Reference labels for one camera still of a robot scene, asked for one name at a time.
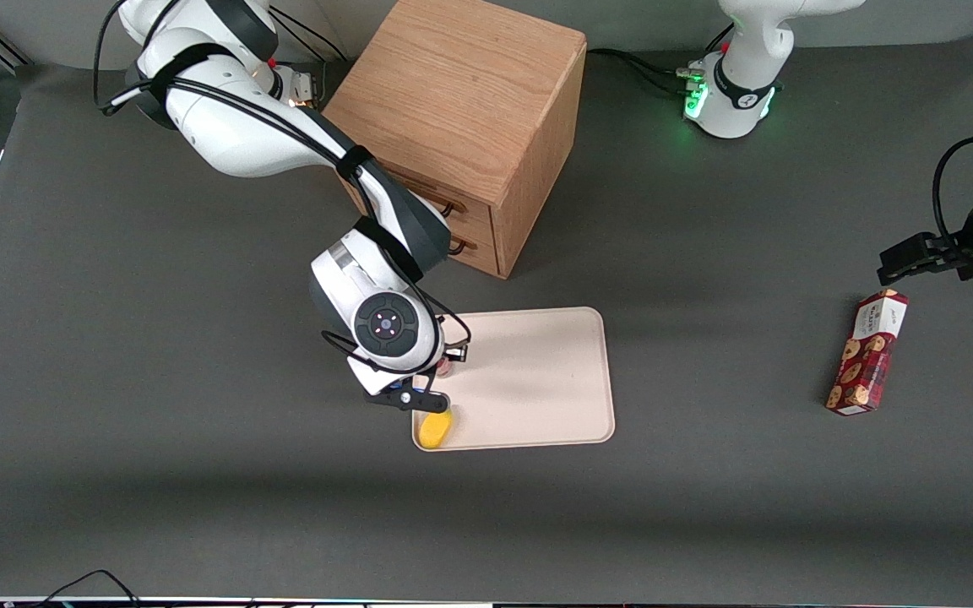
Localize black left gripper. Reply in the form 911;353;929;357
877;230;973;286

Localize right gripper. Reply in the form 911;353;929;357
346;353;452;415

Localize beige plastic tray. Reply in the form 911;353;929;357
412;307;616;453

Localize yellow lemon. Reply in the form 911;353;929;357
417;408;455;450

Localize red cookie box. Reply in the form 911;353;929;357
824;289;910;418

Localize wooden drawer cabinet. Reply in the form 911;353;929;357
323;0;588;280

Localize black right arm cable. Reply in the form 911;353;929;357
94;0;472;366

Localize black base power cables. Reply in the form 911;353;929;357
586;25;737;95

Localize black loose cable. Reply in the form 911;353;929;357
29;569;143;608

